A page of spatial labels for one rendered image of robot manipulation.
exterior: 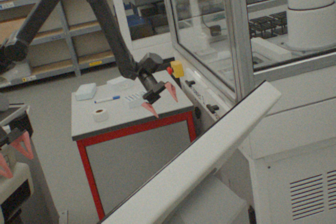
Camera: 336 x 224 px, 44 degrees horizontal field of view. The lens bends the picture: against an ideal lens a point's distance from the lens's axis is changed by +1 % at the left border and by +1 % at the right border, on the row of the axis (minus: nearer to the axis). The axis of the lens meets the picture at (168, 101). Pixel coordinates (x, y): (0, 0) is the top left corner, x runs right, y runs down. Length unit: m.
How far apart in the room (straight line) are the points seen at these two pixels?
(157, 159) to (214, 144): 1.35
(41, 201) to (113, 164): 0.61
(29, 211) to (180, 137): 1.00
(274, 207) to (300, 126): 0.31
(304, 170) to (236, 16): 0.60
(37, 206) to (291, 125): 1.59
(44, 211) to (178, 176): 1.93
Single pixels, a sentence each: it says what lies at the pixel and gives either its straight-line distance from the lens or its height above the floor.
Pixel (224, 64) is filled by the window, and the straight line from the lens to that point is 1.44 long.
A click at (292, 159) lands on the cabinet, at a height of 0.75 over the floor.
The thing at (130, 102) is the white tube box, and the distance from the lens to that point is 2.04.
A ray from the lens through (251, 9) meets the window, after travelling 1.23.
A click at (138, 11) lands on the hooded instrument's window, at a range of 2.52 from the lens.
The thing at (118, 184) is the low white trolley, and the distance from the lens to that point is 2.08.
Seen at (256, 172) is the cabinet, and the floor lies 0.74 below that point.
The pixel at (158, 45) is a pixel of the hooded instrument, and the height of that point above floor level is 0.90.
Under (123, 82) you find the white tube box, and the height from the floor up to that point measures 0.80.
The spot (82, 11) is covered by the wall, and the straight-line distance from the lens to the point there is 5.92.
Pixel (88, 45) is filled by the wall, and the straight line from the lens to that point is 6.00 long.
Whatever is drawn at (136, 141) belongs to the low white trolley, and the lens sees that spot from 1.98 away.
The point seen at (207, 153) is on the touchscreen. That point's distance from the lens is 0.68.
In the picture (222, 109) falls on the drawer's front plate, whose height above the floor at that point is 0.91.
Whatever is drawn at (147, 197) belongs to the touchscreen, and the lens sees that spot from 0.59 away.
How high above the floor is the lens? 1.52
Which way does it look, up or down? 22 degrees down
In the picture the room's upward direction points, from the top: 11 degrees counter-clockwise
